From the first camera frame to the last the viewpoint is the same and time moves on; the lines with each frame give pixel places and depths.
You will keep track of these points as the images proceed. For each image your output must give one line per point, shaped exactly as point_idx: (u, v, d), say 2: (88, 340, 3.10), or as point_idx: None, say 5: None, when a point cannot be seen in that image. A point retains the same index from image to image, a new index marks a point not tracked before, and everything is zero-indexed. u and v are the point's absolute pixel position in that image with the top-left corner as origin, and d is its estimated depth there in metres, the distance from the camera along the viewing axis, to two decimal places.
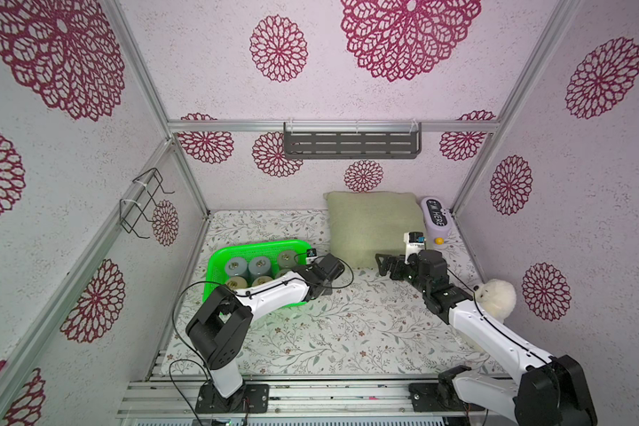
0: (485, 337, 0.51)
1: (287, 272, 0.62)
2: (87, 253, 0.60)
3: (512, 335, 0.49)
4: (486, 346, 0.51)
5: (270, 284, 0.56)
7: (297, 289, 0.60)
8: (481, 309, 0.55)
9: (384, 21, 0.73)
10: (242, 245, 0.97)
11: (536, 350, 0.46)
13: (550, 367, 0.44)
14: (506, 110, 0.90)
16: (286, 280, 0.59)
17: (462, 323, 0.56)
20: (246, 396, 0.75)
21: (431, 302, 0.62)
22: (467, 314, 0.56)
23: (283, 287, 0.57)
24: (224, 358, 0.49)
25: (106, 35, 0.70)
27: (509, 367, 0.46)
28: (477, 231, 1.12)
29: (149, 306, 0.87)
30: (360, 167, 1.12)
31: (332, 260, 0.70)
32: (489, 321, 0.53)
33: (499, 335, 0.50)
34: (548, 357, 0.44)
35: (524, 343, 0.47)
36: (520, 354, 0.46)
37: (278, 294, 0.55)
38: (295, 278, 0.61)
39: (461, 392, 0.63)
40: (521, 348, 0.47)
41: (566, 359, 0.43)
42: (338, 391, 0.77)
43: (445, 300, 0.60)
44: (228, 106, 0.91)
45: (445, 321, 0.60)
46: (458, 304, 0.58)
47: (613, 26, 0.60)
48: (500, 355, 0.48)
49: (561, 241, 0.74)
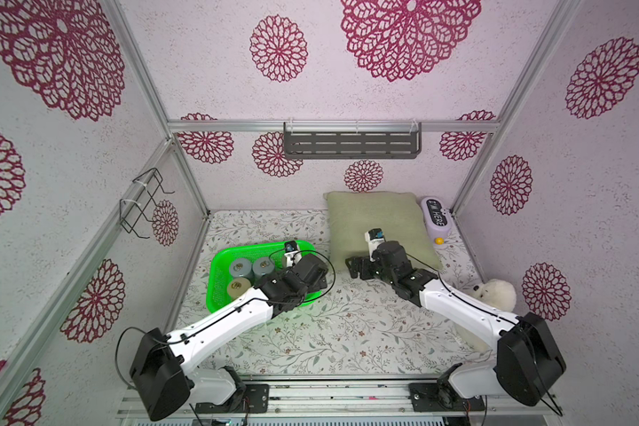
0: (457, 312, 0.52)
1: (247, 292, 0.52)
2: (87, 253, 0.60)
3: (479, 305, 0.51)
4: (457, 320, 0.53)
5: (219, 314, 0.48)
7: (255, 314, 0.51)
8: (448, 286, 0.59)
9: (384, 21, 0.73)
10: (245, 247, 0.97)
11: (503, 314, 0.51)
13: (519, 327, 0.46)
14: (506, 109, 0.90)
16: (239, 306, 0.50)
17: (433, 303, 0.57)
20: (246, 396, 0.75)
21: (401, 288, 0.62)
22: (436, 294, 0.57)
23: (236, 317, 0.48)
24: (169, 406, 0.44)
25: (106, 35, 0.70)
27: (484, 335, 0.48)
28: (477, 231, 1.12)
29: (149, 306, 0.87)
30: (360, 167, 1.12)
31: (308, 266, 0.58)
32: (457, 296, 0.54)
33: (470, 308, 0.51)
34: (514, 318, 0.47)
35: (492, 310, 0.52)
36: (491, 321, 0.48)
37: (228, 326, 0.47)
38: (255, 300, 0.51)
39: (460, 389, 0.63)
40: (491, 316, 0.49)
41: (532, 317, 0.46)
42: (338, 391, 0.77)
43: (414, 285, 0.61)
44: (228, 106, 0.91)
45: (417, 304, 0.61)
46: (427, 286, 0.59)
47: (613, 26, 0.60)
48: (473, 326, 0.50)
49: (562, 241, 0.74)
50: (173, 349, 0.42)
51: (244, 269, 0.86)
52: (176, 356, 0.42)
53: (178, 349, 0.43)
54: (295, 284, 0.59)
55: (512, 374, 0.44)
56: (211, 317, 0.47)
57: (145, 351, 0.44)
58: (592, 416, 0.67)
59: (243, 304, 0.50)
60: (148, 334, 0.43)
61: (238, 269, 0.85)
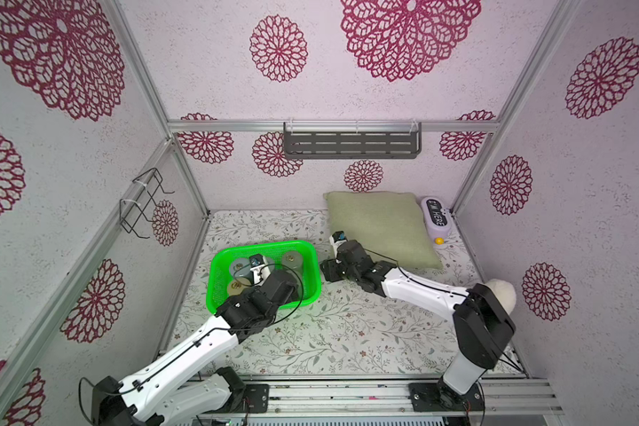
0: (415, 295, 0.56)
1: (207, 320, 0.50)
2: (87, 253, 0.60)
3: (434, 285, 0.55)
4: (418, 303, 0.56)
5: (176, 351, 0.46)
7: (216, 348, 0.49)
8: (406, 272, 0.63)
9: (384, 21, 0.73)
10: (244, 247, 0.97)
11: (455, 289, 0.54)
13: (470, 299, 0.50)
14: (506, 109, 0.90)
16: (198, 340, 0.47)
17: (394, 289, 0.60)
20: (246, 396, 0.75)
21: (365, 282, 0.65)
22: (396, 280, 0.60)
23: (194, 352, 0.46)
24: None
25: (106, 35, 0.70)
27: (441, 312, 0.52)
28: (477, 231, 1.12)
29: (149, 306, 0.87)
30: (360, 167, 1.12)
31: (275, 287, 0.55)
32: (414, 280, 0.58)
33: (426, 288, 0.55)
34: (465, 291, 0.51)
35: (445, 287, 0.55)
36: (445, 298, 0.51)
37: (185, 365, 0.45)
38: (215, 329, 0.49)
39: (456, 385, 0.63)
40: (445, 293, 0.52)
41: (479, 288, 0.50)
42: (338, 391, 0.77)
43: (375, 276, 0.63)
44: (228, 106, 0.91)
45: (384, 295, 0.63)
46: (387, 277, 0.62)
47: (613, 26, 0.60)
48: (432, 305, 0.53)
49: (561, 241, 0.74)
50: (125, 400, 0.40)
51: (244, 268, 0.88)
52: (128, 408, 0.40)
53: (130, 399, 0.40)
54: (264, 305, 0.56)
55: (472, 345, 0.47)
56: (169, 354, 0.45)
57: (96, 403, 0.41)
58: (593, 416, 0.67)
59: (202, 337, 0.48)
60: (98, 383, 0.41)
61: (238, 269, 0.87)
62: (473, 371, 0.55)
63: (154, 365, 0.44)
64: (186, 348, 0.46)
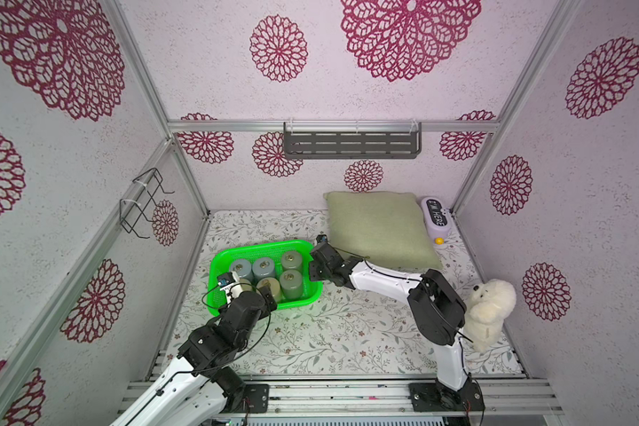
0: (380, 285, 0.60)
1: (169, 366, 0.48)
2: (86, 253, 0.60)
3: (393, 272, 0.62)
4: (382, 290, 0.60)
5: (140, 401, 0.45)
7: (180, 391, 0.47)
8: (370, 264, 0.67)
9: (384, 21, 0.73)
10: (244, 247, 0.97)
11: (412, 275, 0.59)
13: (424, 285, 0.55)
14: (506, 109, 0.90)
16: (161, 388, 0.46)
17: (361, 281, 0.64)
20: (246, 396, 0.75)
21: (335, 277, 0.69)
22: (361, 273, 0.64)
23: (159, 401, 0.45)
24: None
25: (106, 35, 0.70)
27: (401, 296, 0.56)
28: (477, 231, 1.12)
29: (149, 306, 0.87)
30: (360, 167, 1.12)
31: (238, 315, 0.53)
32: (377, 272, 0.62)
33: (386, 277, 0.60)
34: (419, 275, 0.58)
35: (403, 273, 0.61)
36: (402, 284, 0.56)
37: (151, 414, 0.44)
38: (177, 374, 0.47)
39: (449, 382, 0.64)
40: (402, 279, 0.57)
41: (430, 272, 0.55)
42: (338, 391, 0.77)
43: (343, 271, 0.68)
44: (228, 106, 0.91)
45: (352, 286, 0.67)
46: (354, 270, 0.66)
47: (613, 26, 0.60)
48: (392, 291, 0.58)
49: (561, 241, 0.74)
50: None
51: (245, 269, 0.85)
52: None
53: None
54: (230, 335, 0.54)
55: (429, 324, 0.51)
56: (133, 407, 0.44)
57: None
58: (593, 416, 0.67)
59: (165, 383, 0.46)
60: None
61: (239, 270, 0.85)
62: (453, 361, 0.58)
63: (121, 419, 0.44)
64: (151, 398, 0.45)
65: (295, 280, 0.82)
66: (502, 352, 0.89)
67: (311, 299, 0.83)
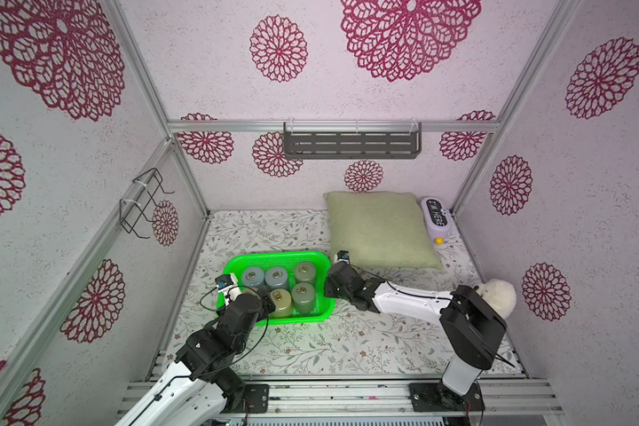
0: (406, 306, 0.56)
1: (167, 370, 0.48)
2: (86, 254, 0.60)
3: (421, 293, 0.56)
4: (410, 313, 0.57)
5: (139, 406, 0.45)
7: (178, 396, 0.48)
8: (392, 284, 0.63)
9: (384, 21, 0.73)
10: (257, 254, 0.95)
11: (441, 294, 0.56)
13: (456, 302, 0.51)
14: (506, 110, 0.90)
16: (159, 393, 0.46)
17: (385, 304, 0.61)
20: (246, 396, 0.75)
21: (357, 301, 0.66)
22: (385, 296, 0.61)
23: (157, 406, 0.45)
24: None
25: (106, 35, 0.70)
27: (432, 318, 0.52)
28: (477, 231, 1.12)
29: (149, 306, 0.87)
30: (360, 167, 1.12)
31: (234, 319, 0.53)
32: (402, 293, 0.59)
33: (413, 297, 0.56)
34: (449, 295, 0.52)
35: (430, 293, 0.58)
36: (432, 304, 0.52)
37: (148, 418, 0.44)
38: (176, 378, 0.47)
39: (455, 387, 0.63)
40: (431, 298, 0.53)
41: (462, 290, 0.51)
42: (338, 391, 0.77)
43: (366, 294, 0.65)
44: (228, 106, 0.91)
45: (377, 311, 0.64)
46: (376, 292, 0.63)
47: (613, 26, 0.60)
48: (422, 313, 0.54)
49: (561, 241, 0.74)
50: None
51: (257, 277, 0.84)
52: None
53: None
54: (227, 339, 0.54)
55: (466, 347, 0.47)
56: (131, 413, 0.45)
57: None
58: (592, 415, 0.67)
59: (164, 388, 0.47)
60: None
61: (252, 278, 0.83)
62: (470, 372, 0.55)
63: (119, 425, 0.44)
64: (149, 402, 0.45)
65: (307, 295, 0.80)
66: (502, 352, 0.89)
67: (321, 317, 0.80)
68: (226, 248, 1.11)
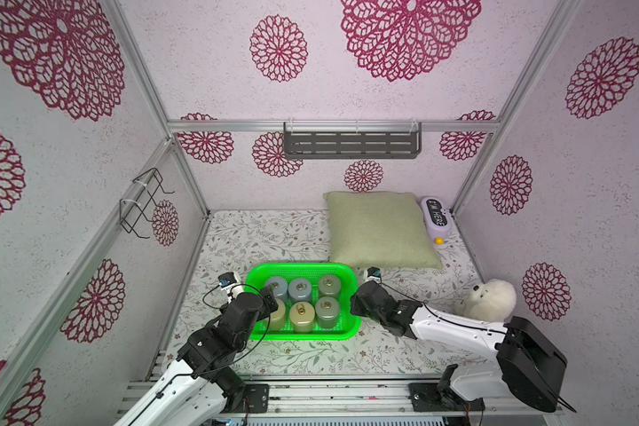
0: (450, 335, 0.53)
1: (168, 368, 0.49)
2: (86, 253, 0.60)
3: (468, 322, 0.52)
4: (454, 343, 0.53)
5: (140, 405, 0.45)
7: (180, 393, 0.48)
8: (432, 310, 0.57)
9: (384, 21, 0.73)
10: (281, 263, 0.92)
11: (493, 326, 0.49)
13: (510, 335, 0.47)
14: (506, 110, 0.90)
16: (160, 390, 0.46)
17: (425, 332, 0.57)
20: (246, 396, 0.75)
21: (392, 326, 0.62)
22: (425, 323, 0.57)
23: (159, 404, 0.45)
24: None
25: (106, 35, 0.70)
27: (482, 353, 0.49)
28: (477, 231, 1.12)
29: (149, 306, 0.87)
30: (360, 167, 1.12)
31: (235, 317, 0.53)
32: (445, 321, 0.55)
33: (459, 327, 0.52)
34: (502, 327, 0.48)
35: (479, 323, 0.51)
36: (483, 336, 0.48)
37: (150, 414, 0.44)
38: (177, 376, 0.48)
39: (463, 392, 0.62)
40: (481, 330, 0.49)
41: (516, 322, 0.47)
42: (338, 391, 0.77)
43: (403, 318, 0.61)
44: (228, 106, 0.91)
45: (413, 336, 0.61)
46: (414, 317, 0.60)
47: (613, 26, 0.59)
48: (469, 345, 0.50)
49: (561, 241, 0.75)
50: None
51: (281, 287, 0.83)
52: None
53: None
54: (228, 338, 0.55)
55: (525, 388, 0.43)
56: (133, 410, 0.45)
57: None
58: (592, 415, 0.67)
59: (165, 386, 0.47)
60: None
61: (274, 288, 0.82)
62: (490, 385, 0.54)
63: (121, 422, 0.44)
64: (150, 400, 0.45)
65: (331, 311, 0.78)
66: None
67: (348, 333, 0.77)
68: (226, 248, 1.11)
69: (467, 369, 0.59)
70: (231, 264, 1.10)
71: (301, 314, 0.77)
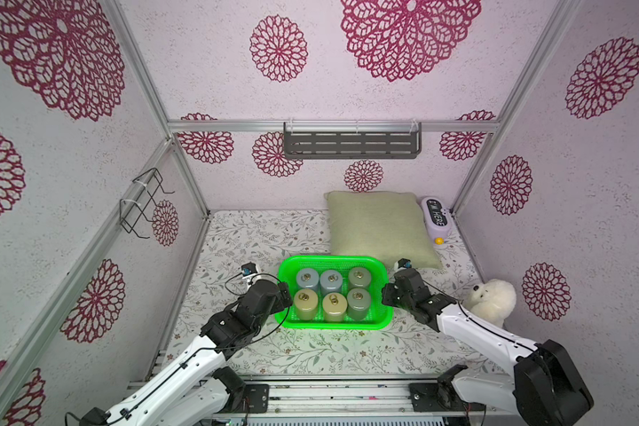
0: (473, 337, 0.53)
1: (193, 342, 0.50)
2: (86, 253, 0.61)
3: (497, 331, 0.51)
4: (476, 347, 0.53)
5: (161, 376, 0.46)
7: (203, 366, 0.49)
8: (464, 309, 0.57)
9: (384, 21, 0.73)
10: (311, 256, 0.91)
11: (521, 340, 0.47)
13: (538, 354, 0.45)
14: (506, 110, 0.90)
16: (184, 362, 0.48)
17: (450, 327, 0.58)
20: (246, 396, 0.75)
21: (419, 312, 0.64)
22: (453, 318, 0.58)
23: (182, 374, 0.47)
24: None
25: (106, 35, 0.70)
27: (500, 361, 0.48)
28: (477, 231, 1.12)
29: (149, 306, 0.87)
30: (360, 167, 1.12)
31: (255, 300, 0.56)
32: (474, 322, 0.55)
33: (485, 333, 0.51)
34: (532, 344, 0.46)
35: (509, 335, 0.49)
36: (508, 347, 0.47)
37: (173, 382, 0.46)
38: (201, 350, 0.50)
39: (462, 392, 0.63)
40: (508, 341, 0.49)
41: (551, 345, 0.45)
42: (338, 391, 0.77)
43: (430, 308, 0.62)
44: (228, 106, 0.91)
45: (436, 329, 0.62)
46: (444, 310, 0.60)
47: (613, 26, 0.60)
48: (490, 351, 0.50)
49: (561, 241, 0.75)
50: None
51: (313, 280, 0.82)
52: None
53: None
54: (247, 320, 0.57)
55: (534, 406, 0.42)
56: (154, 381, 0.45)
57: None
58: (591, 416, 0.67)
59: (188, 358, 0.48)
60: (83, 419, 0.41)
61: (307, 280, 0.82)
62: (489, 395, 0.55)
63: (141, 391, 0.44)
64: (172, 371, 0.47)
65: (363, 303, 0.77)
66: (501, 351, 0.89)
67: (381, 323, 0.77)
68: (226, 248, 1.11)
69: (474, 374, 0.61)
70: (231, 264, 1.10)
71: (335, 305, 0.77)
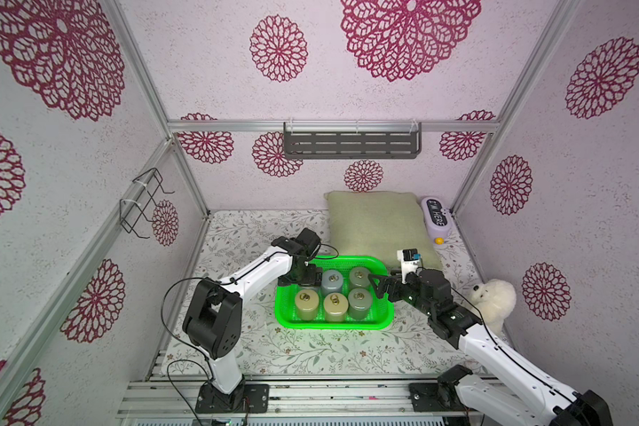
0: (500, 368, 0.49)
1: (269, 248, 0.62)
2: (82, 263, 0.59)
3: (532, 368, 0.48)
4: (500, 378, 0.50)
5: (250, 264, 0.56)
7: (281, 263, 0.61)
8: (493, 335, 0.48)
9: (384, 21, 0.73)
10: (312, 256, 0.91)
11: (559, 384, 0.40)
13: (576, 406, 0.43)
14: (506, 110, 0.90)
16: (268, 256, 0.59)
17: (474, 352, 0.54)
20: (246, 396, 0.75)
21: (437, 326, 0.59)
22: (480, 343, 0.53)
23: (266, 264, 0.57)
24: (228, 344, 0.51)
25: (106, 35, 0.70)
27: (532, 406, 0.45)
28: (477, 231, 1.12)
29: (149, 305, 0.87)
30: (360, 167, 1.12)
31: (311, 235, 0.73)
32: (504, 351, 0.51)
33: (518, 366, 0.48)
34: (570, 392, 0.43)
35: (544, 377, 0.46)
36: (543, 393, 0.44)
37: (262, 270, 0.56)
38: (277, 252, 0.61)
39: (465, 397, 0.62)
40: (543, 384, 0.45)
41: (588, 394, 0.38)
42: (338, 391, 0.77)
43: (453, 323, 0.58)
44: (228, 106, 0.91)
45: (453, 347, 0.58)
46: (468, 330, 0.56)
47: (613, 26, 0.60)
48: (520, 390, 0.47)
49: (561, 241, 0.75)
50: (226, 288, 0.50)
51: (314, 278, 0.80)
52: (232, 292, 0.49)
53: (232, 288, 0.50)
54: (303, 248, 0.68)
55: None
56: (245, 266, 0.56)
57: (202, 296, 0.49)
58: None
59: (271, 256, 0.60)
60: (202, 281, 0.49)
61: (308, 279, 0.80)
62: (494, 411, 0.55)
63: (240, 272, 0.54)
64: (260, 262, 0.57)
65: (365, 302, 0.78)
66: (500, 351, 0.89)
67: (382, 323, 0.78)
68: (226, 248, 1.11)
69: (483, 385, 0.62)
70: (231, 264, 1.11)
71: (335, 305, 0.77)
